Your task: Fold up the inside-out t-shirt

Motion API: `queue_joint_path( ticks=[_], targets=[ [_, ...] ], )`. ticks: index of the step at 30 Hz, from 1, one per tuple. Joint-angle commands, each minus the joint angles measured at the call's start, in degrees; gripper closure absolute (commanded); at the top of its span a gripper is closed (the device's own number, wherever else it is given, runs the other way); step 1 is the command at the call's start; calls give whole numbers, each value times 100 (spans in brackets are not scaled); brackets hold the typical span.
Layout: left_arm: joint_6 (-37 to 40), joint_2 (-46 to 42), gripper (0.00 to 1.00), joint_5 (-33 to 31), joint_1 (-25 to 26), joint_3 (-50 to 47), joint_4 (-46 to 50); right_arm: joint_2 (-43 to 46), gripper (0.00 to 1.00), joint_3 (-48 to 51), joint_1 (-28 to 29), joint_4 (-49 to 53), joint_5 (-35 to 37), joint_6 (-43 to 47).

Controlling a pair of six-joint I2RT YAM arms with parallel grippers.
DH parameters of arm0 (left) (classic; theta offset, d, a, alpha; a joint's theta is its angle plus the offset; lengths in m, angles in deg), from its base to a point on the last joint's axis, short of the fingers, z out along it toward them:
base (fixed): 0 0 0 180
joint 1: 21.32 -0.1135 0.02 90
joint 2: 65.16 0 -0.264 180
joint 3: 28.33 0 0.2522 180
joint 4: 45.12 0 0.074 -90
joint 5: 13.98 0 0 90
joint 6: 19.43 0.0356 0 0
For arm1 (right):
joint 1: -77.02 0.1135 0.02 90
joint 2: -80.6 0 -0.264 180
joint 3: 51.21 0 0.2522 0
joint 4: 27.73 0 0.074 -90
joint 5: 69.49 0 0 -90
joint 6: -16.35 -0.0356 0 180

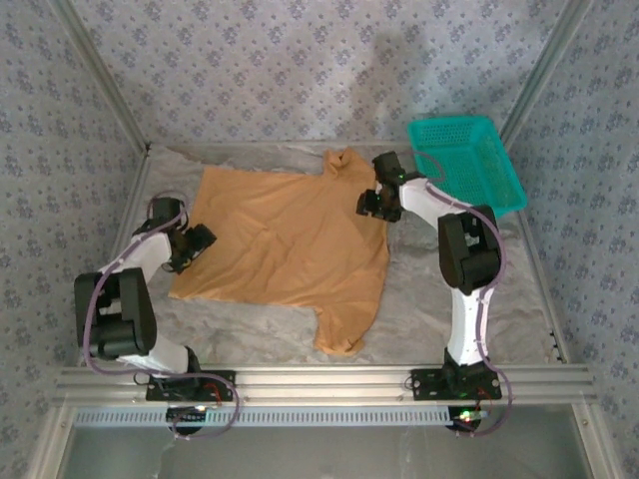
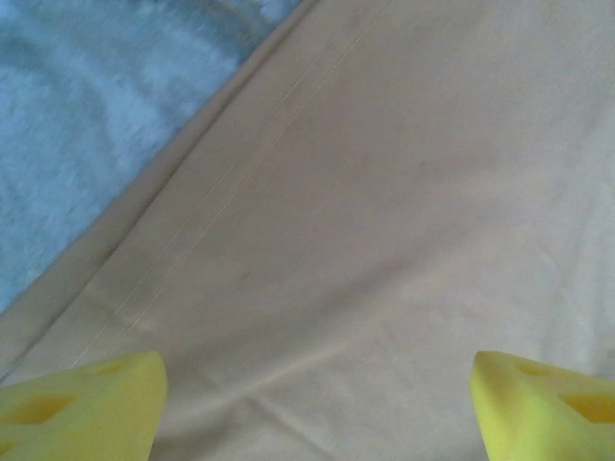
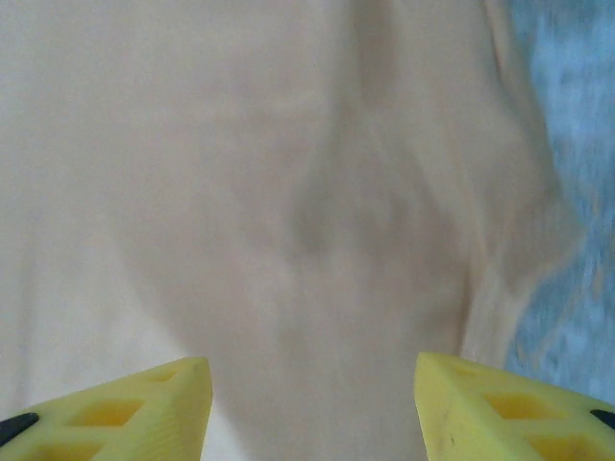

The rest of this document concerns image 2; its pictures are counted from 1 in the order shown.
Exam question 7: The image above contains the tan t-shirt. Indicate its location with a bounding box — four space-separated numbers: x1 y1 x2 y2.
0 0 615 461

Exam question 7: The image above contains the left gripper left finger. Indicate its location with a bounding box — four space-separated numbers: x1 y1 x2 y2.
0 350 169 461

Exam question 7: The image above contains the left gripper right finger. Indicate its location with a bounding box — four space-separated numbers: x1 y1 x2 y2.
469 349 615 461

